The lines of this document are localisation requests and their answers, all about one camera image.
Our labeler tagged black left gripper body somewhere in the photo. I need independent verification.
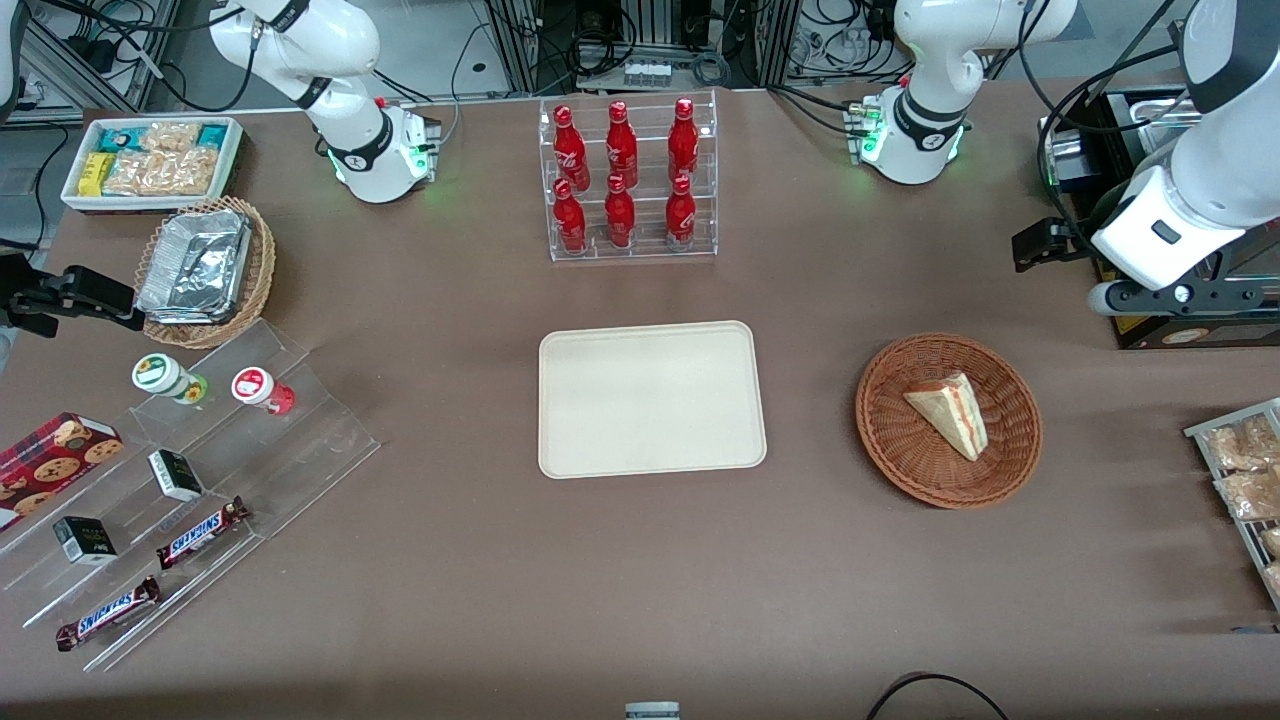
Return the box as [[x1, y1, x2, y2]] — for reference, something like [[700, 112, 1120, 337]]
[[1011, 216, 1094, 274]]

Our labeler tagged aluminium foil tray stack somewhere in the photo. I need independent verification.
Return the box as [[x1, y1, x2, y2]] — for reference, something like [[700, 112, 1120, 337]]
[[136, 209, 253, 324]]

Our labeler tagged light wicker basket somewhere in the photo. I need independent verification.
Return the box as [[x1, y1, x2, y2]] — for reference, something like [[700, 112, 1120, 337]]
[[134, 196, 277, 350]]

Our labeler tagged triangular wrapped sandwich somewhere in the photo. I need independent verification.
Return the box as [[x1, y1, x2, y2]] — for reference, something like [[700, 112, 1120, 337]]
[[902, 371, 990, 463]]

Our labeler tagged tray of packaged snacks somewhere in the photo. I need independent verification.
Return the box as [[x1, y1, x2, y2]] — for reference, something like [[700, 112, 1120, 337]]
[[1183, 397, 1280, 613]]

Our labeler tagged brown wicker basket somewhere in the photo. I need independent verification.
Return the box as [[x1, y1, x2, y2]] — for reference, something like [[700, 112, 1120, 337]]
[[854, 332, 1044, 512]]

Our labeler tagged beige plastic tray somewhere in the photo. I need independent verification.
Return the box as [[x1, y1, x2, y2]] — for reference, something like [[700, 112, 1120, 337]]
[[537, 319, 769, 481]]

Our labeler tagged green lid yogurt cup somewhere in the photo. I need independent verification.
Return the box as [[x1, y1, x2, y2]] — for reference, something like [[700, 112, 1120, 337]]
[[131, 352, 210, 406]]

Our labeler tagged clear cracker bag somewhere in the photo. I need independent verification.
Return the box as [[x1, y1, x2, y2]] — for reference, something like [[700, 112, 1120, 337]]
[[140, 121, 202, 154], [103, 151, 167, 197], [160, 147, 222, 197]]

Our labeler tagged black metal appliance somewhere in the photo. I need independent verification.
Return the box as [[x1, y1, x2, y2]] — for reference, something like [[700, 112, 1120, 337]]
[[1038, 87, 1280, 350]]

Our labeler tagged red tartan cookie box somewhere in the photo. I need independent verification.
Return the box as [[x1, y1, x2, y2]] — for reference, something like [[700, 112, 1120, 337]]
[[0, 411, 125, 533]]

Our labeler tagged red lid yogurt cup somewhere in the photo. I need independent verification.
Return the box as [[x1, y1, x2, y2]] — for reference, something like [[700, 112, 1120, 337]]
[[230, 366, 297, 417]]

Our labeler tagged white rectangular snack bin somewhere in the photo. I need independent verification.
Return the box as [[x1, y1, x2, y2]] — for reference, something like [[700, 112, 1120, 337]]
[[61, 116, 245, 214]]

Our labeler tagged small black carton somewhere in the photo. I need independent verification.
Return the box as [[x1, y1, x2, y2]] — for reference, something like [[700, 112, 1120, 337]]
[[52, 515, 119, 567], [147, 449, 205, 503]]

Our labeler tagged clear acrylic step stand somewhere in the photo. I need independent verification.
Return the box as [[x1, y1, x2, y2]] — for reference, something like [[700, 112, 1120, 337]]
[[0, 318, 382, 673]]

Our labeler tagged Snickers chocolate bar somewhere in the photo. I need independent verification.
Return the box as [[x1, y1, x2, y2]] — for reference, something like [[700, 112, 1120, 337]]
[[55, 575, 162, 653], [156, 496, 252, 571]]

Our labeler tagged white power strip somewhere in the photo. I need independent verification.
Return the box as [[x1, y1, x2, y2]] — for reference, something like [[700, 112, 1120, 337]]
[[788, 28, 873, 73]]

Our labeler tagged red cola bottle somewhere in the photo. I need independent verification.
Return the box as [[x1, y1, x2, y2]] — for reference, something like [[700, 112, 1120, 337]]
[[552, 104, 592, 192], [603, 173, 637, 250], [552, 178, 589, 255], [664, 174, 698, 252], [667, 96, 701, 187], [604, 100, 640, 190]]

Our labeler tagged clear acrylic bottle rack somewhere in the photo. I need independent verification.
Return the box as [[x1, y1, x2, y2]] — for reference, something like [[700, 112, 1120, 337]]
[[539, 89, 719, 264]]

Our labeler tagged black cable loop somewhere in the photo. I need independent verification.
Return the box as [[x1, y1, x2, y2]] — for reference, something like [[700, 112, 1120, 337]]
[[864, 671, 1012, 720]]

